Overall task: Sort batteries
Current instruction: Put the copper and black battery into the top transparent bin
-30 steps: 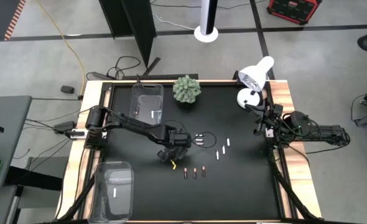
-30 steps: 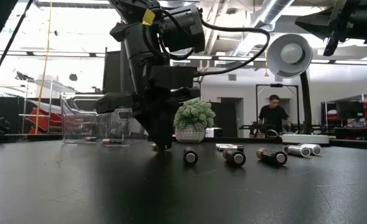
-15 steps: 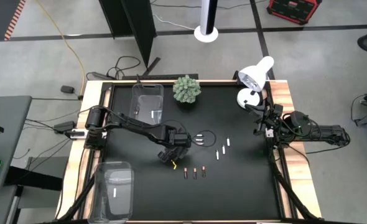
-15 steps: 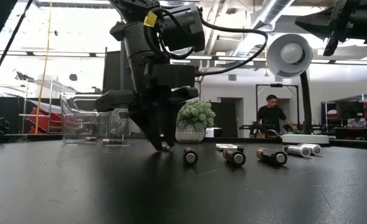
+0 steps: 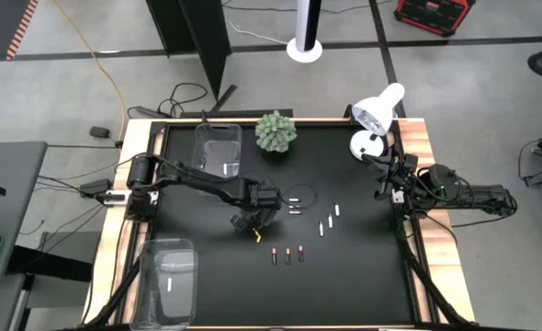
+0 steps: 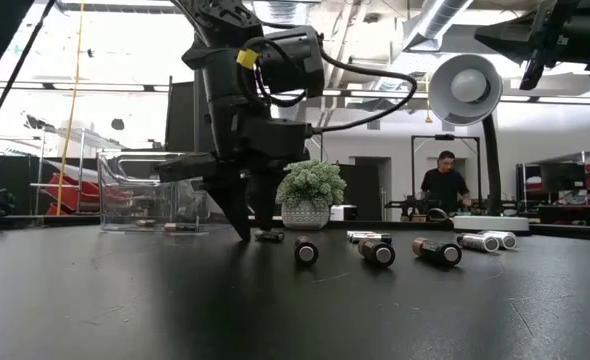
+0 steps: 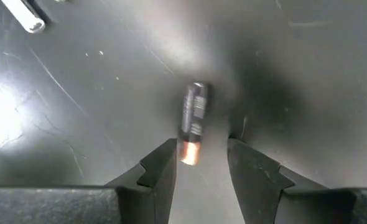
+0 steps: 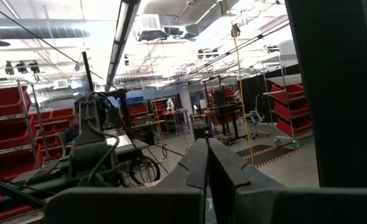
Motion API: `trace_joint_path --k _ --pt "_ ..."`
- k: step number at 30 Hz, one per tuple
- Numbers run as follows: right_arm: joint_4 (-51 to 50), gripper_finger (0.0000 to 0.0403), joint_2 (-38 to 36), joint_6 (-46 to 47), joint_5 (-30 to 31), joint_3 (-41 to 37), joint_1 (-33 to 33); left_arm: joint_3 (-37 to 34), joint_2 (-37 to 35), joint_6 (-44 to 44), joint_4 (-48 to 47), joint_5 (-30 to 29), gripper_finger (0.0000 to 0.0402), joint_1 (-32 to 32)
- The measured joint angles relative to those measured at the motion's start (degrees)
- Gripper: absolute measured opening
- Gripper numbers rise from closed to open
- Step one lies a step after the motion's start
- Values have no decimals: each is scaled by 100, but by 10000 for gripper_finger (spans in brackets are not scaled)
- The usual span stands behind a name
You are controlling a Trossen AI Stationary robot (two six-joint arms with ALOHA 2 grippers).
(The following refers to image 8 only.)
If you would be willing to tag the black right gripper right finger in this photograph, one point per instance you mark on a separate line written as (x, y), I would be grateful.
(264, 205)

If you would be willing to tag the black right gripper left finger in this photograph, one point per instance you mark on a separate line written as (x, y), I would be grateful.
(124, 205)

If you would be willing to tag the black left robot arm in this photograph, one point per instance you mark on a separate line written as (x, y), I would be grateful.
(87, 149)

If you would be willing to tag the black floor mat orange edge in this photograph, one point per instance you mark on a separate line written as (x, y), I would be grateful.
(264, 155)

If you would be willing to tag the grey work table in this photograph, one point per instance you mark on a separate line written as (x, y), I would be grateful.
(127, 146)

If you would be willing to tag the person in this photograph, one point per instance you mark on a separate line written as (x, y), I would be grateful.
(71, 133)

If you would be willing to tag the grey office chair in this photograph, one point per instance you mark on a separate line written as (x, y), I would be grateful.
(258, 115)

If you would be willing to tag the metal rack with red bins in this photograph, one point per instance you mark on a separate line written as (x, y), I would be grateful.
(290, 107)

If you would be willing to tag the desk with black monitor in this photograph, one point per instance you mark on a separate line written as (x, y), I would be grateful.
(219, 96)

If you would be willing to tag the black upright pole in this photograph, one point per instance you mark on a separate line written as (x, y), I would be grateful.
(87, 71)

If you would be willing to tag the large red bin shelving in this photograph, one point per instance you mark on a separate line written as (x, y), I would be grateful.
(3, 102)

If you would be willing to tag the long ceiling light fixture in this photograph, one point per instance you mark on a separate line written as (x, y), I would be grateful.
(122, 28)

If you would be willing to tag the ceiling air unit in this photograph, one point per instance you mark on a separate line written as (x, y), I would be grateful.
(149, 25)

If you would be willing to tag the round silver ceiling duct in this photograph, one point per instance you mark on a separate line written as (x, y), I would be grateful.
(31, 29)

